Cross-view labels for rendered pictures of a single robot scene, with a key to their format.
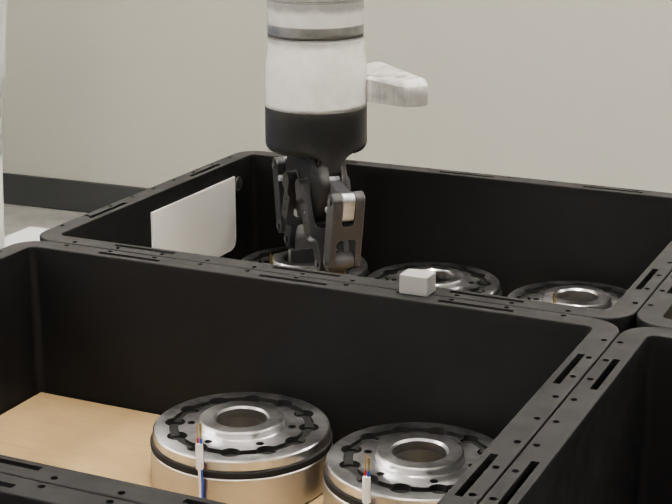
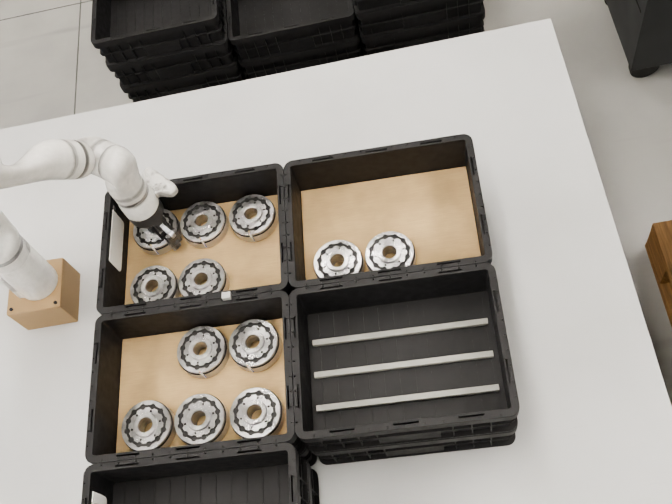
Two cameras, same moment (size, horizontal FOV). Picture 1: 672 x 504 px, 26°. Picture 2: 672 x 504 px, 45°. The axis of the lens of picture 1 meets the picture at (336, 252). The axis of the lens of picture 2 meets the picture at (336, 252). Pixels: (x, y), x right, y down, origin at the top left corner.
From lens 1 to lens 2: 1.15 m
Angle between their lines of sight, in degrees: 46
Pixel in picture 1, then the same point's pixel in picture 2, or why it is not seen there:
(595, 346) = (286, 310)
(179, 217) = (113, 247)
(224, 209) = (117, 221)
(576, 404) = (295, 349)
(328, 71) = (146, 208)
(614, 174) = not seen: outside the picture
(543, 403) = (287, 352)
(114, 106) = not seen: outside the picture
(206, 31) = not seen: outside the picture
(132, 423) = (160, 342)
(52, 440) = (145, 364)
